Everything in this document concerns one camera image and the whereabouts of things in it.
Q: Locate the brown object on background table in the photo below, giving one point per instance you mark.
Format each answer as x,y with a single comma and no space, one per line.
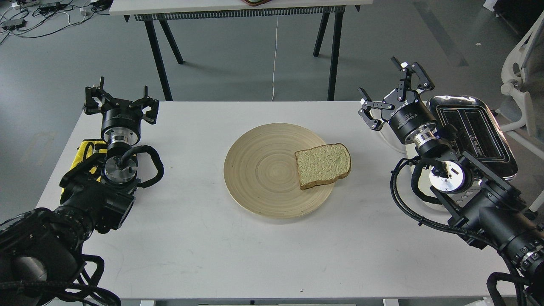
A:
255,2

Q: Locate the white office chair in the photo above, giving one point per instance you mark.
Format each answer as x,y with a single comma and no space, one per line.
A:
515,75

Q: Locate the yellow cloth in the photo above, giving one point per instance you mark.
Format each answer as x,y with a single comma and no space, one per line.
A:
101,177

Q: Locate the round wooden plate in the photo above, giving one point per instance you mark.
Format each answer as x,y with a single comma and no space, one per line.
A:
261,174

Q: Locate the slice of brown bread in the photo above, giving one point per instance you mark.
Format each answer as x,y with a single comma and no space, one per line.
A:
322,165

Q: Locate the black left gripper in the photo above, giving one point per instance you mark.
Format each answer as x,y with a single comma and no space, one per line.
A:
120,113

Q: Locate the white chrome toaster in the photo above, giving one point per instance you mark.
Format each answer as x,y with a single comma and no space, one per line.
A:
464,124

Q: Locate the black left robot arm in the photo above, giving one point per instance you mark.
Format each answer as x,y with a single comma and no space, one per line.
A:
42,250

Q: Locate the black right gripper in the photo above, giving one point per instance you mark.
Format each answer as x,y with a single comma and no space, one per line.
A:
408,117

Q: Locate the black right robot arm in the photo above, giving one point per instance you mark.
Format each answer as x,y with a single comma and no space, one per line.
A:
464,164

